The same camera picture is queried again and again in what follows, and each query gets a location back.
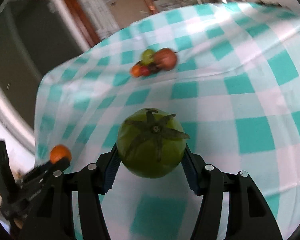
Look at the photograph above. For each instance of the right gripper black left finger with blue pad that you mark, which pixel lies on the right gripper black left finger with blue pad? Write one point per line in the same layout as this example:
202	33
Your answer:
51	215

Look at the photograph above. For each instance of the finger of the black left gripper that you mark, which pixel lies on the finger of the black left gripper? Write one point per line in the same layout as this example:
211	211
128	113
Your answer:
52	167

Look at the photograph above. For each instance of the dark grey cabinet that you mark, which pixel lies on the dark grey cabinet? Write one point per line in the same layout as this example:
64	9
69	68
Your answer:
33	40

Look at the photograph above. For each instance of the red apple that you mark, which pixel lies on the red apple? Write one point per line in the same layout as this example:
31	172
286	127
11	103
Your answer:
165	59

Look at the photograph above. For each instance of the teal white checkered tablecloth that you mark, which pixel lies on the teal white checkered tablecloth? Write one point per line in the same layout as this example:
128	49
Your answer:
235	91

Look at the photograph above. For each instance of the orange tangerine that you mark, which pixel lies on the orange tangerine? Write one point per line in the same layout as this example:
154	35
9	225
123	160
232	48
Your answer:
59	152

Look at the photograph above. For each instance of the small red fruit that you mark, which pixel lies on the small red fruit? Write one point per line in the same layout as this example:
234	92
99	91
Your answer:
144	71

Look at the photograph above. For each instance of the wooden door frame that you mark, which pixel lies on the wooden door frame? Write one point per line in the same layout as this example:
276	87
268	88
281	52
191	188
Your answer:
82	22

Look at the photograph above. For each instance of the small green fruit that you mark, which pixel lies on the small green fruit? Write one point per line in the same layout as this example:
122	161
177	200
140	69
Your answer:
147	56

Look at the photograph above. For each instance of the large green tomato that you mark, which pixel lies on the large green tomato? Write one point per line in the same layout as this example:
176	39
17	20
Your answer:
151	143

